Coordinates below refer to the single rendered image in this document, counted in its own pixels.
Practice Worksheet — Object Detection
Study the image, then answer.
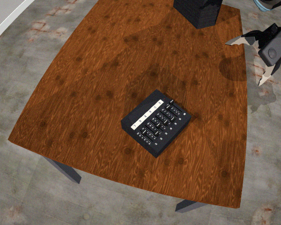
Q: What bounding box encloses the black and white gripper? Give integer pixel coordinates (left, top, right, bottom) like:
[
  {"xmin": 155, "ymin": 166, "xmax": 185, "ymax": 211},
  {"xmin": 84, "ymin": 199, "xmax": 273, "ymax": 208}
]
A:
[{"xmin": 225, "ymin": 23, "xmax": 281, "ymax": 86}]

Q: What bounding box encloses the black lighting desk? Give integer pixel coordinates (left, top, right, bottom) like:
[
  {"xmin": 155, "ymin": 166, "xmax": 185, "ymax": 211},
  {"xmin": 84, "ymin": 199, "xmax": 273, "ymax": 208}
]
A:
[{"xmin": 121, "ymin": 89, "xmax": 192, "ymax": 158}]

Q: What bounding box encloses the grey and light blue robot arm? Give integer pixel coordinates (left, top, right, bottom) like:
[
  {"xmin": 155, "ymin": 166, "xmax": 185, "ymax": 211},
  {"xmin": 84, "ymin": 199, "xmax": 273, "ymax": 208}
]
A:
[{"xmin": 253, "ymin": 0, "xmax": 281, "ymax": 67}]

